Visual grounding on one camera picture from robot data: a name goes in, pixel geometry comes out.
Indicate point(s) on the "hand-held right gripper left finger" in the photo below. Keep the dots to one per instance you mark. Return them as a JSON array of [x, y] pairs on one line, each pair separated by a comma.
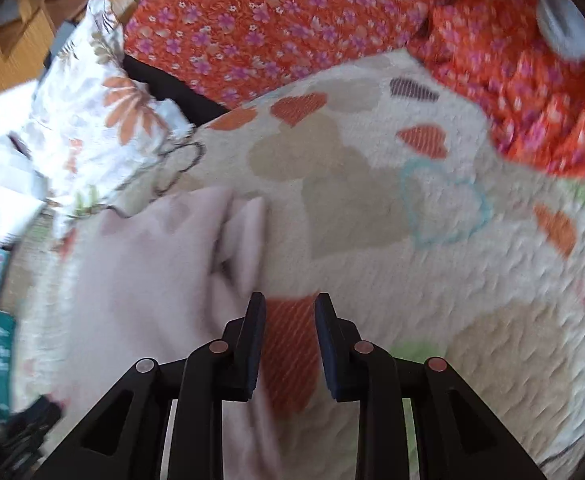
[[252, 345]]

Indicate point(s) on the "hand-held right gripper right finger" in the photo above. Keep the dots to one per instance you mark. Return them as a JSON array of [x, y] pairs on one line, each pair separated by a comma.
[[328, 345]]

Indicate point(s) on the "pale pink small garment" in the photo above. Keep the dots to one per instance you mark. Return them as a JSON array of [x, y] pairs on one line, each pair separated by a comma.
[[147, 285]]

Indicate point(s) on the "heart printed cream blanket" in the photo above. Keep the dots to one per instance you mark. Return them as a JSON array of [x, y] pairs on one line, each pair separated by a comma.
[[422, 235]]

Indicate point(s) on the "black cushion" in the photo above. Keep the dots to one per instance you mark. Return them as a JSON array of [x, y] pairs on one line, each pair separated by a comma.
[[172, 90]]

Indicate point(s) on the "white floral pillow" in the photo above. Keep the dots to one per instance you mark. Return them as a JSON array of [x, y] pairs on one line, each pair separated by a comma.
[[97, 110]]

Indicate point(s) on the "orange floral blanket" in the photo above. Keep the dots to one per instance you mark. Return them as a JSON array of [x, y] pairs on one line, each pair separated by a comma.
[[372, 20]]

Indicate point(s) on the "wooden furniture frame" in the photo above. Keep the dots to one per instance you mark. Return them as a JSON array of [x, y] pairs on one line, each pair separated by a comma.
[[22, 25]]

